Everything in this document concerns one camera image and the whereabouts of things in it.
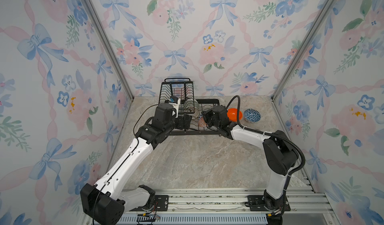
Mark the orange plastic bowl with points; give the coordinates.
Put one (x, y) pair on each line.
(234, 115)

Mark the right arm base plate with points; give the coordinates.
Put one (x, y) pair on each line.
(255, 202)

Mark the black wire dish rack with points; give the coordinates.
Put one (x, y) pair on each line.
(183, 88)

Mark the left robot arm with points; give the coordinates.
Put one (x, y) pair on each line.
(104, 201)

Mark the red geometric pattern bowl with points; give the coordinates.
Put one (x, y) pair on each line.
(202, 123)

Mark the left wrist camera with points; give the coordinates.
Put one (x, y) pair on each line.
(175, 102)

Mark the brown white pattern bowl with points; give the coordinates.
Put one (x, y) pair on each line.
(194, 113)

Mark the left aluminium corner post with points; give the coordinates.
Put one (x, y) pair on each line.
(90, 9)

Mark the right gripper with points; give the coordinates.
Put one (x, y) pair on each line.
(206, 114)

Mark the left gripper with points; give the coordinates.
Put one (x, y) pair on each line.
(181, 125)

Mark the aluminium corner post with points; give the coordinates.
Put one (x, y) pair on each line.
(312, 32)
(90, 9)

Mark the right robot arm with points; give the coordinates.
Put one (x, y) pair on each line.
(284, 158)

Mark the aluminium mounting rail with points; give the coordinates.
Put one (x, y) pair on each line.
(227, 207)

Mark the blue triangle pattern bowl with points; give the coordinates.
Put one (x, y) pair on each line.
(252, 115)

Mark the green geometric pattern bowl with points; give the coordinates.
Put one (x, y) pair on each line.
(197, 105)

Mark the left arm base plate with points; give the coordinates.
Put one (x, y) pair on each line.
(159, 204)

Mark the right aluminium corner post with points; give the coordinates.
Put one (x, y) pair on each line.
(312, 32)

